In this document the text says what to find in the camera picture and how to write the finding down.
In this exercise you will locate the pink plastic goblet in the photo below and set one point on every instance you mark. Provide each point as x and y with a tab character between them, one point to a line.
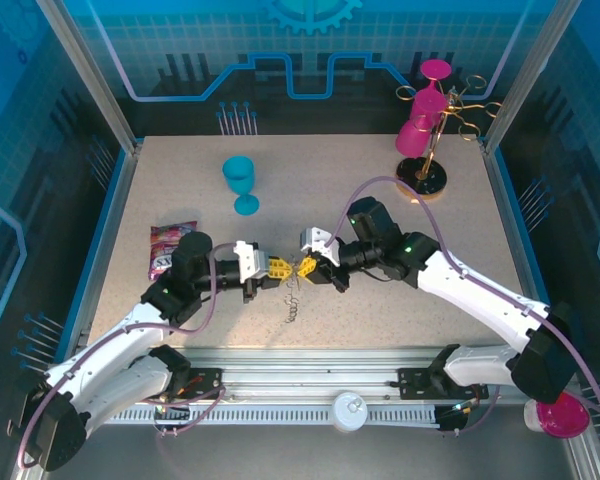
430	105
411	139

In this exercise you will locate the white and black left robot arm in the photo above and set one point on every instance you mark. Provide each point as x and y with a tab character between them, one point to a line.
110	350

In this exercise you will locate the magenta cup bottom right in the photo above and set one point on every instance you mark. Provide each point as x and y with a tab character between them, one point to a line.
562	420

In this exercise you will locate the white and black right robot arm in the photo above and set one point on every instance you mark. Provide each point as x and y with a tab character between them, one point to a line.
475	295

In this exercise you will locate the gold cup stand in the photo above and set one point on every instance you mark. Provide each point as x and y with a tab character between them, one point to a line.
422	182

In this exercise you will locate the white round knob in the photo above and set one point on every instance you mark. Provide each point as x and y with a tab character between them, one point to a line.
349	415

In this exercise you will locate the aluminium table side rail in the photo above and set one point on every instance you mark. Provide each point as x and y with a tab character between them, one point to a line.
510	225
112	225

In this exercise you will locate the teal plastic goblet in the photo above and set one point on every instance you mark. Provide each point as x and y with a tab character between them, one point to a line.
237	172

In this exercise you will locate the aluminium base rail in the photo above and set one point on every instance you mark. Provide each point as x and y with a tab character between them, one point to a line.
310	372

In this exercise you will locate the aluminium upright post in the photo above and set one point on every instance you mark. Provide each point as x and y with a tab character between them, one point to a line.
527	75
87	75

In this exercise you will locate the purple candy bag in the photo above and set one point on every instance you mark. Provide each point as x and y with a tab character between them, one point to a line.
162	245

